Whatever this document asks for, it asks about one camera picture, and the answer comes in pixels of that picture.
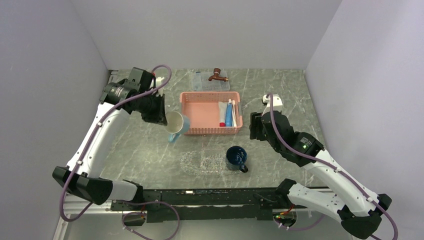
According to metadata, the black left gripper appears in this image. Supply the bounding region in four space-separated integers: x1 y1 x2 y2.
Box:
134 92 168 126

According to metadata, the light blue white mug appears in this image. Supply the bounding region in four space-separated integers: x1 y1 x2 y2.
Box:
165 111 190 143

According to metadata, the dark blue mug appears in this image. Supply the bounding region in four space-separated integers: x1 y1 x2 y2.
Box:
225 145 249 173

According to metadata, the clear textured acrylic tray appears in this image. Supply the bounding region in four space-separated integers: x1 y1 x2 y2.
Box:
196 149 242 176

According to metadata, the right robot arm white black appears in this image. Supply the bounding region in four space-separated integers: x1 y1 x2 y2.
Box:
249 111 392 240

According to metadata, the blue toothpaste tube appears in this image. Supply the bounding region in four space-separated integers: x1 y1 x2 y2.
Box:
225 103 233 127

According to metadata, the white red-capped toothpaste tube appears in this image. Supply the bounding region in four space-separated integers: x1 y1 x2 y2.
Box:
218 101 228 127

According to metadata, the pink plastic basket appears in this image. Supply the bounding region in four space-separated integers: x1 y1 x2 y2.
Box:
179 91 243 135

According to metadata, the clear plastic box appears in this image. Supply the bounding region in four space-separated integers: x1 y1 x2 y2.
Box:
191 70 230 92

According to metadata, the copper faucet tap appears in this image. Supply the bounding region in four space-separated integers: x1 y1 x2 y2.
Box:
208 68 229 82

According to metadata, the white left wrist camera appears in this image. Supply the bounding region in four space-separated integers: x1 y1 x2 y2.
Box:
150 73 166 89

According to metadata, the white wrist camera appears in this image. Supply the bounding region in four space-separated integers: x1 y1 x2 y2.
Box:
150 73 166 89
262 94 283 114

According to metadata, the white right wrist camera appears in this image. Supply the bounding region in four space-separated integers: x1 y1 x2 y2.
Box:
262 94 283 114

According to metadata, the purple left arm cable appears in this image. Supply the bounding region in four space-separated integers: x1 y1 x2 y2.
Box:
59 64 181 240

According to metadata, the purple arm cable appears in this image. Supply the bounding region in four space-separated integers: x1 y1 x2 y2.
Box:
59 64 181 240
268 92 398 240

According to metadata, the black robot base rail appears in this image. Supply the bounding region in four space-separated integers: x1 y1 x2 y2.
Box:
110 187 293 223

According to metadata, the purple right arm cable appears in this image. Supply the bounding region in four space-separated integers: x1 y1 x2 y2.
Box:
268 92 398 240

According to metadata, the aluminium side rail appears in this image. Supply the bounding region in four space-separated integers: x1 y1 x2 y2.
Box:
52 69 119 240

